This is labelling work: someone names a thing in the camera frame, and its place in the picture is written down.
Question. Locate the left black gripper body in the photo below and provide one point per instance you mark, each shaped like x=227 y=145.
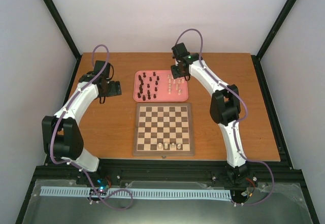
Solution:
x=115 y=90

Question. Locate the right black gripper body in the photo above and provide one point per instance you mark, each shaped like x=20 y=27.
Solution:
x=178 y=73

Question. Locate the white chess bishop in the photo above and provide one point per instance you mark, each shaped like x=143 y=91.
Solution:
x=172 y=145

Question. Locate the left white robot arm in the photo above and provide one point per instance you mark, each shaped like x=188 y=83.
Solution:
x=62 y=138

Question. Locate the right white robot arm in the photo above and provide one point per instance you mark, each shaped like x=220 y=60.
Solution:
x=225 y=101

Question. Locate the wooden chess board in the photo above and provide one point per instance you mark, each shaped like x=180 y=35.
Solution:
x=161 y=123

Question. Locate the pink plastic tray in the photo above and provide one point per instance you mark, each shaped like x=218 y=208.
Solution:
x=159 y=86

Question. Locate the light blue cable duct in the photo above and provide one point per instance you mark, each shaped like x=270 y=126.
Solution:
x=138 y=193

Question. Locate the black aluminium frame base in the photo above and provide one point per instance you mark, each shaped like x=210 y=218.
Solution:
x=282 y=195

